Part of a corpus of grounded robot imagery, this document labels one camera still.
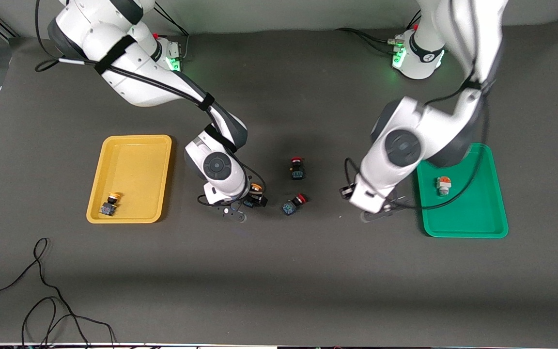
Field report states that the yellow push button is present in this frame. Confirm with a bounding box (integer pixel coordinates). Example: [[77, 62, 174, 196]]
[[246, 183, 267, 208], [100, 192, 122, 217]]

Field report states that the red push button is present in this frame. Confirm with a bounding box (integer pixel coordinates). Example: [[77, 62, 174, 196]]
[[289, 157, 306, 181], [282, 193, 308, 216]]

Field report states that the dark grey table mat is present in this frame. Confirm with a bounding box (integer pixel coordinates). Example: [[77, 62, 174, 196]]
[[0, 17, 558, 347]]

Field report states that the green plastic tray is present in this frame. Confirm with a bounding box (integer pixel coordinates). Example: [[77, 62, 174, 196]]
[[416, 142, 509, 239]]

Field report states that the yellow plastic tray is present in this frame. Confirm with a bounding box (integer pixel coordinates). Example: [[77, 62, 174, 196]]
[[86, 135, 173, 224]]

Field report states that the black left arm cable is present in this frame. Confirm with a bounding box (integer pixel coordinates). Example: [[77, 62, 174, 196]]
[[340, 73, 493, 212]]

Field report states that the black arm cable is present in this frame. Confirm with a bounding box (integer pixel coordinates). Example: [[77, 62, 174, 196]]
[[34, 0, 263, 208], [340, 73, 493, 212]]

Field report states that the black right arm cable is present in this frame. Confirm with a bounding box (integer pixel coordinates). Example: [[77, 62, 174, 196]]
[[34, 0, 263, 208]]

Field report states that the black left base cable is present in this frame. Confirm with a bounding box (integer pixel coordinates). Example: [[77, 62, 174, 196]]
[[335, 10, 422, 56]]

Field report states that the black base cable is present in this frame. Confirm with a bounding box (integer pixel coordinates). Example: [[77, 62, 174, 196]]
[[152, 2, 191, 61], [335, 10, 422, 56]]

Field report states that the black right base cable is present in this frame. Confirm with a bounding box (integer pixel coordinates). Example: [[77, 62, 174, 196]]
[[152, 2, 191, 61]]

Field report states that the loose thin black cable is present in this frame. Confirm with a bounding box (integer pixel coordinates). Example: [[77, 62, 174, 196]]
[[0, 238, 117, 349]]

